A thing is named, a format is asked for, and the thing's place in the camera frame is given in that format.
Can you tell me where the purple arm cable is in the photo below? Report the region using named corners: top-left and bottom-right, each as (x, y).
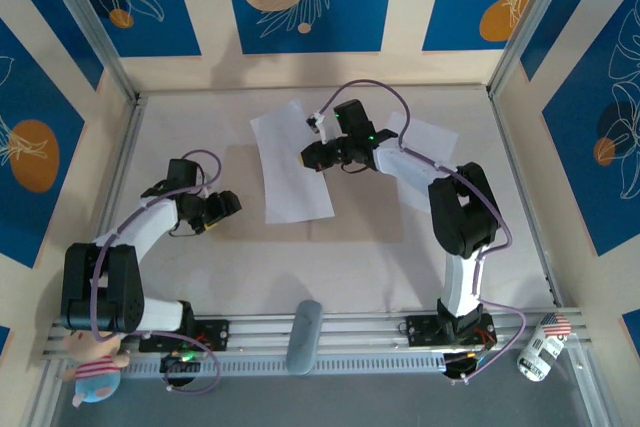
top-left (91, 149), bottom-right (224, 396)
top-left (319, 79), bottom-right (529, 383)

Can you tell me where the aluminium table side rail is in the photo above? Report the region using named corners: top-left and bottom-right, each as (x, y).
top-left (74, 96), bottom-right (147, 321)
top-left (491, 91), bottom-right (564, 308)

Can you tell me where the grey slotted cable duct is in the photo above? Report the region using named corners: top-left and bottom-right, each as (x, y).
top-left (119, 352), bottom-right (447, 379)

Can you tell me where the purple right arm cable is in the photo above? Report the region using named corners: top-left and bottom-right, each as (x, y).
top-left (319, 79), bottom-right (529, 383)

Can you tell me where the aluminium frame post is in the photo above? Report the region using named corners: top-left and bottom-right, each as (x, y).
top-left (487, 0), bottom-right (584, 98)
top-left (37, 0), bottom-right (141, 106)

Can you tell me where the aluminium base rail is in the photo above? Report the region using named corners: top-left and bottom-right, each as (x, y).
top-left (42, 310), bottom-right (585, 364)

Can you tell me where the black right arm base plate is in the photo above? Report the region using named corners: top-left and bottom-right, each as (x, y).
top-left (405, 314), bottom-right (497, 349)

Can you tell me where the black controller board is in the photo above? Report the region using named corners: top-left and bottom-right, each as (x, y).
top-left (443, 351), bottom-right (489, 379)
top-left (159, 352), bottom-right (202, 376)

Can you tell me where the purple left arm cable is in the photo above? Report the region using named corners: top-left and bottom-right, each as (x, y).
top-left (91, 149), bottom-right (224, 396)

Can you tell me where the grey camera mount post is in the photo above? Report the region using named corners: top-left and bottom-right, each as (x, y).
top-left (285, 299), bottom-right (324, 377)

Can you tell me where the white paper sheet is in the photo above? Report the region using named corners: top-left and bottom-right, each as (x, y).
top-left (249, 99), bottom-right (335, 226)
top-left (384, 111), bottom-right (459, 171)

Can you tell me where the white can with flag print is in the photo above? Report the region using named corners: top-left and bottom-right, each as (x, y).
top-left (517, 312), bottom-right (572, 383)

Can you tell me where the plush doll striped shirt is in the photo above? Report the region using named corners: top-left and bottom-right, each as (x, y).
top-left (62, 329), bottom-right (132, 408)

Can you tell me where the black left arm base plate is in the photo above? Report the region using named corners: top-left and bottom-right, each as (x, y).
top-left (138, 319), bottom-right (231, 354)

